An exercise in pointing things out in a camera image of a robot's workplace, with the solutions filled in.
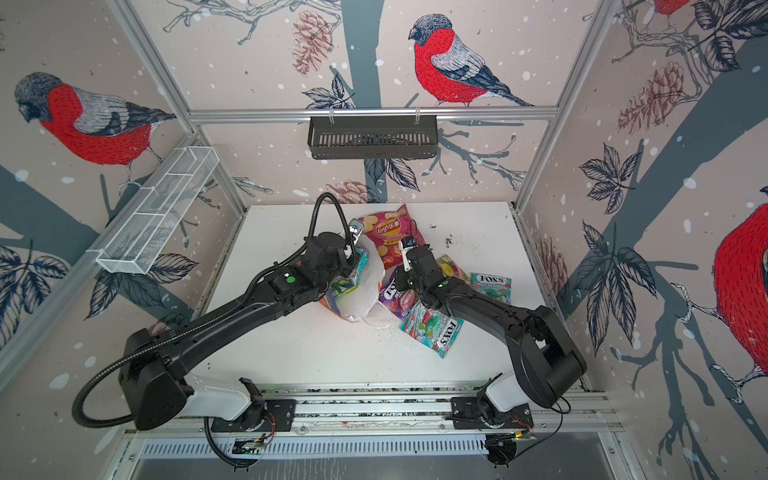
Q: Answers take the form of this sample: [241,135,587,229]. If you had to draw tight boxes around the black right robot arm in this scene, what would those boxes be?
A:
[396,245,587,422]

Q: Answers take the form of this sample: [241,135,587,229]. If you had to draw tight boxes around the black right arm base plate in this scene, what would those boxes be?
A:
[446,397,534,430]

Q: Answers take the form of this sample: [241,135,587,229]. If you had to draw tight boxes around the black wall basket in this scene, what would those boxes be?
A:
[307,115,439,160]

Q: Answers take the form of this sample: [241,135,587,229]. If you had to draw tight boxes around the green snack packet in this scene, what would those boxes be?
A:
[330,248,369,298]

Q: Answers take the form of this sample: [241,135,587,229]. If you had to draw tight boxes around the red paper gift bag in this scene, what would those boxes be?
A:
[320,234,396,330]

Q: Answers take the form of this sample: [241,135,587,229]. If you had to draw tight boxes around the black left corrugated cable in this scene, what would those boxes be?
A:
[70,191,355,430]

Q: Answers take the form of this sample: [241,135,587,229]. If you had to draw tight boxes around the pink Lay's chips bag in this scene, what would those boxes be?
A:
[358,204,425,270]

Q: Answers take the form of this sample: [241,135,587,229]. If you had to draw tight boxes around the orange Fox's candy bag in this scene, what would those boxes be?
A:
[436,254,471,283]

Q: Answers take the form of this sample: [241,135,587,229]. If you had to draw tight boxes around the aluminium frame crossbar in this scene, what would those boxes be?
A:
[188,106,560,125]

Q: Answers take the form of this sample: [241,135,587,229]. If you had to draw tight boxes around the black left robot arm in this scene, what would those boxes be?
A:
[118,232,359,431]

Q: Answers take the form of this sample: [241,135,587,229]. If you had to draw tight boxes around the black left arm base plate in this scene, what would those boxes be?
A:
[210,399,297,433]

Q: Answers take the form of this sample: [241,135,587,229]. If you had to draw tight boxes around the purple Fox's berries bag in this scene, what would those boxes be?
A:
[379,273,418,321]

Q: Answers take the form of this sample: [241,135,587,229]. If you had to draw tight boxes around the aluminium mounting rail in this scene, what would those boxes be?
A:
[155,385,624,439]

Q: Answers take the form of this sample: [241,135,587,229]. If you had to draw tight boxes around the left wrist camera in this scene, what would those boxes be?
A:
[348,218,365,245]

